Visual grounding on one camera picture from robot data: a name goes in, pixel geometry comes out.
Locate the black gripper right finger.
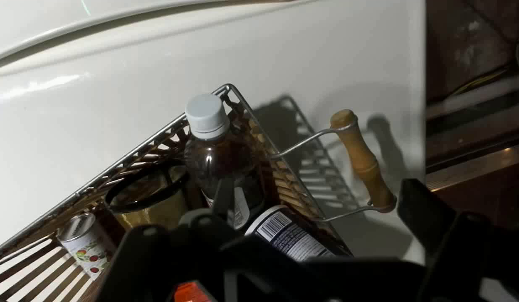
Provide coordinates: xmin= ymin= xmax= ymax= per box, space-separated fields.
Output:
xmin=396 ymin=177 xmax=519 ymax=302

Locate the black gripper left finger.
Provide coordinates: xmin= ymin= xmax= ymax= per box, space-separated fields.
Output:
xmin=97 ymin=207 xmax=238 ymax=302

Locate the brown liquid bottle white cap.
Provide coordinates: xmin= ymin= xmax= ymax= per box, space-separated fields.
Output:
xmin=181 ymin=91 xmax=266 ymax=231

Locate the small fruit print can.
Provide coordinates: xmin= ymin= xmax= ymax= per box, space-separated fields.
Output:
xmin=55 ymin=211 xmax=117 ymax=281

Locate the blue white labelled can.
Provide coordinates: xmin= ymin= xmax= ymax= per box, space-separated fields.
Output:
xmin=243 ymin=202 xmax=334 ymax=264

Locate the wire basket with wooden handle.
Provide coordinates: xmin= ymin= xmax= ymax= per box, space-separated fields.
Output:
xmin=0 ymin=81 xmax=397 ymax=302

